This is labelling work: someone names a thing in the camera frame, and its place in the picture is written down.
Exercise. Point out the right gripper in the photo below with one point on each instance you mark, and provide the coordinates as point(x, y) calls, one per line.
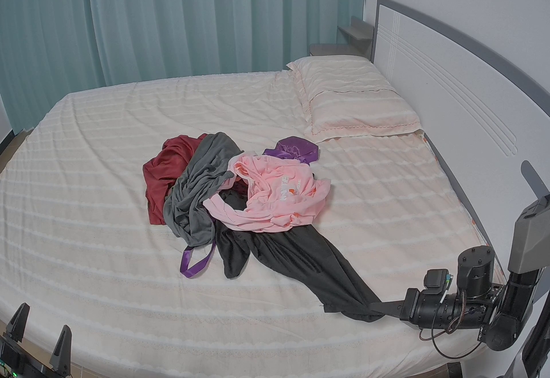
point(429, 309)

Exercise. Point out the pink printed garment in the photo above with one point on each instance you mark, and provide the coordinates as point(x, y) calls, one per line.
point(283, 195)

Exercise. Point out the black T-shirt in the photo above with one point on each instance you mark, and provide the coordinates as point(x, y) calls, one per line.
point(300, 256)

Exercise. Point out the blue-green curtain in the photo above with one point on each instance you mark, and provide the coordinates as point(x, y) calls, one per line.
point(215, 2)
point(43, 23)

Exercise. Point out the bed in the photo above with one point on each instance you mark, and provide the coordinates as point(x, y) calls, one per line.
point(107, 152)

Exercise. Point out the cream pillow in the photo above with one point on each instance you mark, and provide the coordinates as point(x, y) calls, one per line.
point(352, 101)

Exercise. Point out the grey garment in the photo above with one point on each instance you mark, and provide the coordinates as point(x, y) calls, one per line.
point(202, 187)

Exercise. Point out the dark red garment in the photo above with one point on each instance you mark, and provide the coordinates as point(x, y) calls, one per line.
point(165, 170)

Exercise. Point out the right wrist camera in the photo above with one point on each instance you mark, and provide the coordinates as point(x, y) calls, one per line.
point(437, 281)

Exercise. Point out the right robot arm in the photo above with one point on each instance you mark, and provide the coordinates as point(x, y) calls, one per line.
point(522, 238)

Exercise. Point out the grey bedside table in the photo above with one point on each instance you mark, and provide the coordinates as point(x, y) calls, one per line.
point(339, 50)

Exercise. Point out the purple garment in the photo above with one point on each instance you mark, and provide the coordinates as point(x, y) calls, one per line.
point(292, 148)

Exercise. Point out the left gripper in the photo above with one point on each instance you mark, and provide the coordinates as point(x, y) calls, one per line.
point(30, 361)

